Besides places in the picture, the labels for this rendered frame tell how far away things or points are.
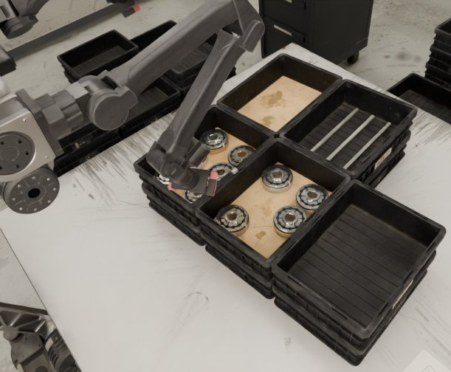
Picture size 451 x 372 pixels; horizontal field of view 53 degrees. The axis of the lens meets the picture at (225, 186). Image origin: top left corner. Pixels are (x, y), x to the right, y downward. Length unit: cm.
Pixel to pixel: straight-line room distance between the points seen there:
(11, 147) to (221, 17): 50
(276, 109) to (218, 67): 75
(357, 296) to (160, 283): 62
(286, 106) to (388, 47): 199
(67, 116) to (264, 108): 104
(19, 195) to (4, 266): 149
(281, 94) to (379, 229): 72
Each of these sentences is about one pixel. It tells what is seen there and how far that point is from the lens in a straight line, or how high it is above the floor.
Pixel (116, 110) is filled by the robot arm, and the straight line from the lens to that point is 94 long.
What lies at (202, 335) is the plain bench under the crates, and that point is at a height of 70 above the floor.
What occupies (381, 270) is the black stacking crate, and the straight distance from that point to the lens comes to 136.
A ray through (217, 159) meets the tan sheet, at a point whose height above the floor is 83.
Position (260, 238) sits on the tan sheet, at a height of 83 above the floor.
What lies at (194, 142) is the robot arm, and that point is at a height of 120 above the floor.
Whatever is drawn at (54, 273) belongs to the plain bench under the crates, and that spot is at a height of 70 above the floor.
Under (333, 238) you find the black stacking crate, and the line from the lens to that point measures 140.
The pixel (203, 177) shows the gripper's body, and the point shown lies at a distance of 126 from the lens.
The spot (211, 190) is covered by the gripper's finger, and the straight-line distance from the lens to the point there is 126.
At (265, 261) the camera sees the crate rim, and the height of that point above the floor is 93.
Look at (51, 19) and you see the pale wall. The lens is 432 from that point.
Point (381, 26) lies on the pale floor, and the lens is 396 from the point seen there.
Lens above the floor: 198
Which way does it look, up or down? 49 degrees down
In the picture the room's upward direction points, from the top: 9 degrees counter-clockwise
